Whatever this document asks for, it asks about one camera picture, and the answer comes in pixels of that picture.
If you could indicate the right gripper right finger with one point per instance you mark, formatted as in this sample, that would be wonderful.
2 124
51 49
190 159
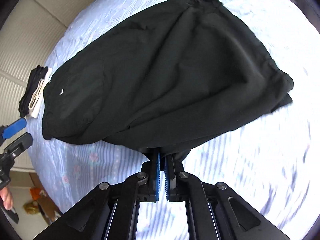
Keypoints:
172 168

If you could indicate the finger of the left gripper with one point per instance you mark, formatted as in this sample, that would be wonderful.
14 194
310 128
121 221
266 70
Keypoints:
18 146
13 128

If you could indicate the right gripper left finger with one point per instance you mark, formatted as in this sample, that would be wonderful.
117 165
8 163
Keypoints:
149 180

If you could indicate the black pants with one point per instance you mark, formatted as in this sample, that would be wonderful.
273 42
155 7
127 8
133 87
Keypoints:
165 80

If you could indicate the person's left hand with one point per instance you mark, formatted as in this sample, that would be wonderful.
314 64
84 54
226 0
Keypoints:
7 198

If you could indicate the folded cream garment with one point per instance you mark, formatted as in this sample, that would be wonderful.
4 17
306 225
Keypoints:
37 96

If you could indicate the folded black garment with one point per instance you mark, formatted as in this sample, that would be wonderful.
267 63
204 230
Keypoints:
35 76

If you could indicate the white louvered wardrobe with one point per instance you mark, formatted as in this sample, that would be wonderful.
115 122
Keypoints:
28 36

